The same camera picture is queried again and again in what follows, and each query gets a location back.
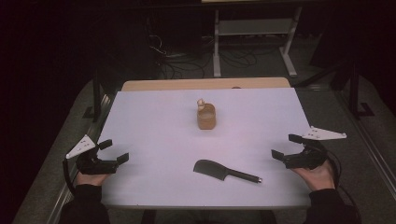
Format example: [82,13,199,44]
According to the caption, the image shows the wooden utensil holder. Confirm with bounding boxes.
[196,103,218,131]

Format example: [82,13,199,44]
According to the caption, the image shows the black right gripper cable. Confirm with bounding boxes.
[323,148,359,207]

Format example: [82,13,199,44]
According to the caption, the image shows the person's left hand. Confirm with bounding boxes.
[76,172,110,188]

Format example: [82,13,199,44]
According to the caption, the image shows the white table mat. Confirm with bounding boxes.
[97,87,313,209]

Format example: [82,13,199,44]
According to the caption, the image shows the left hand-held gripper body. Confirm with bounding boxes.
[65,133,120,175]

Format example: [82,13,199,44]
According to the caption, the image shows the black cleaver knife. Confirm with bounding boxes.
[192,159,263,185]

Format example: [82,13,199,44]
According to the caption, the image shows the person's right hand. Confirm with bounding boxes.
[291,159,336,191]

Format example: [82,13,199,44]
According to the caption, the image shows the black floor cables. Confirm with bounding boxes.
[148,32,260,79]

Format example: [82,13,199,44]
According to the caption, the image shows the wooden table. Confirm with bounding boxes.
[120,77,291,92]

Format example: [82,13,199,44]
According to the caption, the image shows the metal floor rail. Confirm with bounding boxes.
[335,90,396,202]
[46,92,114,224]

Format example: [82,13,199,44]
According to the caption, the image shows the black metal stand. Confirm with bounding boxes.
[347,60,376,121]
[81,69,105,123]

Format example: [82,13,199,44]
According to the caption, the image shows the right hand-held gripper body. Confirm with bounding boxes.
[283,125,347,170]

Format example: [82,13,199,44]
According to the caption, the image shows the white metal desk frame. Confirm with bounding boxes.
[212,7,304,78]

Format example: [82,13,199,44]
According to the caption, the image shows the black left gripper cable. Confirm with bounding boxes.
[62,158,78,196]

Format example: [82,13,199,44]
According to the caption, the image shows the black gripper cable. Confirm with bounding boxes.
[323,148,359,207]
[62,158,78,196]

